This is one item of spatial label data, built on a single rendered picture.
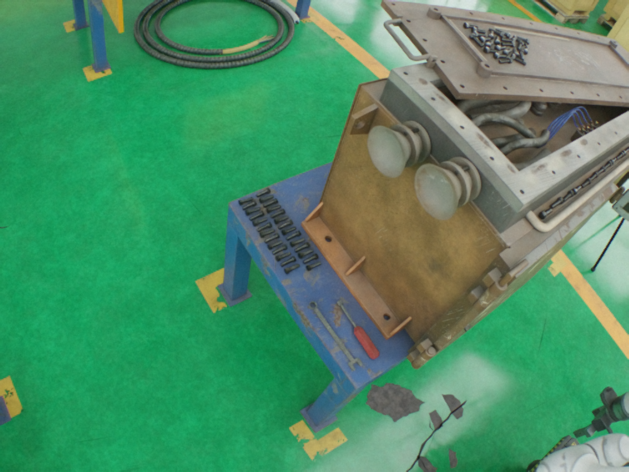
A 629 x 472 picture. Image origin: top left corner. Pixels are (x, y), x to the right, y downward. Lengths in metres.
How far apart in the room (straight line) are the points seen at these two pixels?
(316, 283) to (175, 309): 0.83
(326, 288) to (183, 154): 1.42
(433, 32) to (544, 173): 0.52
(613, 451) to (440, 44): 1.19
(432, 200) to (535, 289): 1.84
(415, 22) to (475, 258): 0.68
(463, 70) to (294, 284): 0.83
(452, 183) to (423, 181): 0.10
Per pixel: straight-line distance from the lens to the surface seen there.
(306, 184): 1.76
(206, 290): 2.20
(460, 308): 1.21
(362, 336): 1.46
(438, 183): 1.03
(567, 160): 1.23
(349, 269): 1.54
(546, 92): 1.40
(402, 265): 1.38
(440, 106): 1.11
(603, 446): 1.34
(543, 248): 1.15
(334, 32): 3.94
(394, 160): 1.11
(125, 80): 3.27
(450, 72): 1.21
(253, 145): 2.75
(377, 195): 1.34
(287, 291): 1.51
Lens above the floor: 1.96
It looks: 54 degrees down
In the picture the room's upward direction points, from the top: 21 degrees clockwise
